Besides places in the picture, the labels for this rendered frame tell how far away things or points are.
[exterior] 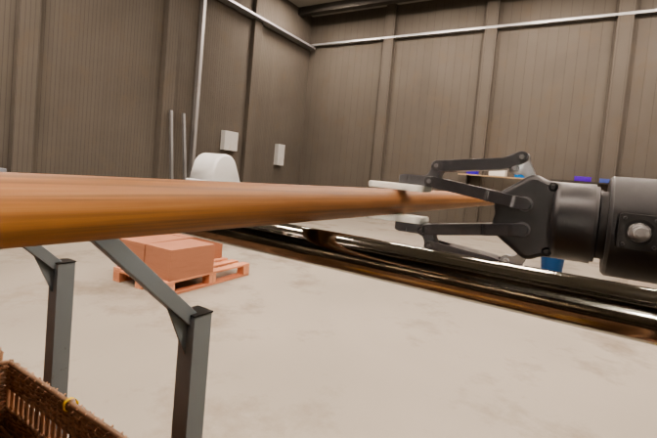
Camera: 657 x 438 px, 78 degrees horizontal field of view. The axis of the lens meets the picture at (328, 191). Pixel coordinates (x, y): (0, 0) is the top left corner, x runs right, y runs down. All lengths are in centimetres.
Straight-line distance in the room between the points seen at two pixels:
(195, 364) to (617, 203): 68
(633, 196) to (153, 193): 37
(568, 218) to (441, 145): 1131
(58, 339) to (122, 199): 103
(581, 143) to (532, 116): 125
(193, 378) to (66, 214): 66
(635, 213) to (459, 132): 1124
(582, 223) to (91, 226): 37
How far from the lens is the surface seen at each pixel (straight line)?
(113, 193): 21
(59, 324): 121
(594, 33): 1183
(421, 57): 1241
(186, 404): 85
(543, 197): 45
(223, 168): 637
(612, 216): 41
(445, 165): 46
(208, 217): 24
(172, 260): 392
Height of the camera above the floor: 122
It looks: 3 degrees down
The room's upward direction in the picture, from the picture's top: 5 degrees clockwise
